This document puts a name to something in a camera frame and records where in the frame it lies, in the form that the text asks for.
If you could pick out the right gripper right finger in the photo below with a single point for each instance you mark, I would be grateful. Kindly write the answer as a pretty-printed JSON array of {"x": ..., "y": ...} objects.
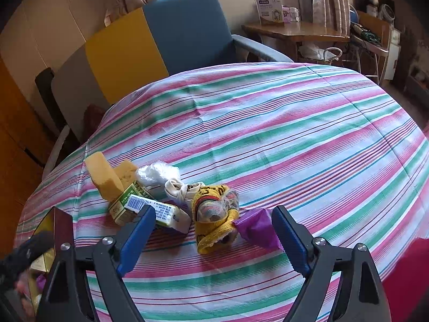
[{"x": 360, "y": 295}]

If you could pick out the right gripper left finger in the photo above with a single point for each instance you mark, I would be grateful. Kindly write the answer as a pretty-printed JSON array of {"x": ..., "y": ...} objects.
[{"x": 66, "y": 295}]

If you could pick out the yellow sponge block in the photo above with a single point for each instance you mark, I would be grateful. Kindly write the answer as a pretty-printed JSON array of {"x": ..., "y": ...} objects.
[
  {"x": 126, "y": 172},
  {"x": 104, "y": 177}
]

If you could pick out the blue Tempo tissue pack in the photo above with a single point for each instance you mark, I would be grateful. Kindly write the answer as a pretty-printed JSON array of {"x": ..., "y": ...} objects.
[{"x": 169, "y": 216}]

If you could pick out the white plastic bag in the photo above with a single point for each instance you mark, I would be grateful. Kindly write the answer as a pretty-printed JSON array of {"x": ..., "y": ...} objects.
[{"x": 154, "y": 176}]

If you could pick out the cream bandage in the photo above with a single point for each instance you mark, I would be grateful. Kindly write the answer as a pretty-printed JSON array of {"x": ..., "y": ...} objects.
[{"x": 180, "y": 193}]

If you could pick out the red blanket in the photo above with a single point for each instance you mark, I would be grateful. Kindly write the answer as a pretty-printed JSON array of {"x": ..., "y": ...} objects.
[{"x": 406, "y": 287}]

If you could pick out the gold tray with maroon rim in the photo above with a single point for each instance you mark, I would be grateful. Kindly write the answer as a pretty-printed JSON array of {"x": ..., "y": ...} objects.
[{"x": 50, "y": 241}]

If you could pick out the green white small box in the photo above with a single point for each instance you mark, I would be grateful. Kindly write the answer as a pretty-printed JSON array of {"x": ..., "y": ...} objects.
[{"x": 126, "y": 207}]

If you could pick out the purple snack packet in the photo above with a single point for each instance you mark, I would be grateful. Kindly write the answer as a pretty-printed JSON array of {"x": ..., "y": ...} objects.
[{"x": 255, "y": 227}]

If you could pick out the wooden wardrobe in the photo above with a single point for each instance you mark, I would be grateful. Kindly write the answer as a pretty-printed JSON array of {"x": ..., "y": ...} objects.
[{"x": 25, "y": 148}]

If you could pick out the striped bed sheet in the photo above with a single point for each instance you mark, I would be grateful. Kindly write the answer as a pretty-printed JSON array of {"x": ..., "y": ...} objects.
[{"x": 335, "y": 149}]

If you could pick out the yellow knitted sock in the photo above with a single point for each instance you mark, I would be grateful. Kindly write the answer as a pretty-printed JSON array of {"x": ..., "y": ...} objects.
[{"x": 214, "y": 210}]

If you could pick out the wooden desk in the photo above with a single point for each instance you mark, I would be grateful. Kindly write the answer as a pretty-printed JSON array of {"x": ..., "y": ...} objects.
[{"x": 291, "y": 35}]

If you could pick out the white product box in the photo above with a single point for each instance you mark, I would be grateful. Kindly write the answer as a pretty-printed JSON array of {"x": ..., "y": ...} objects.
[{"x": 270, "y": 12}]

